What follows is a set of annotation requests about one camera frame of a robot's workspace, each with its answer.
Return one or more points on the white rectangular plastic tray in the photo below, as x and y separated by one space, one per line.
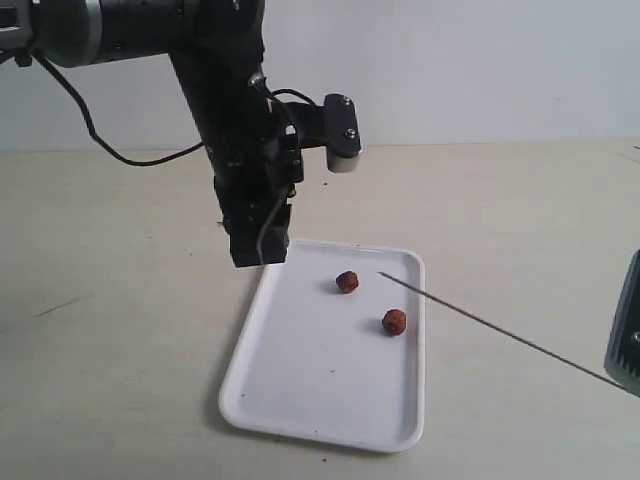
315 364

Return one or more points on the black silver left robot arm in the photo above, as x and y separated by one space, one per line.
216 49

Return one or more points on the brown meatball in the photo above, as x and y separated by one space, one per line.
394 322
347 282

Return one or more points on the thin metal skewer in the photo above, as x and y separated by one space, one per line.
519 339

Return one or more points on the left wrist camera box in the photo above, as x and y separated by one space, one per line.
342 138

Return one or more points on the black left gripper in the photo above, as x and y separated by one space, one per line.
256 155

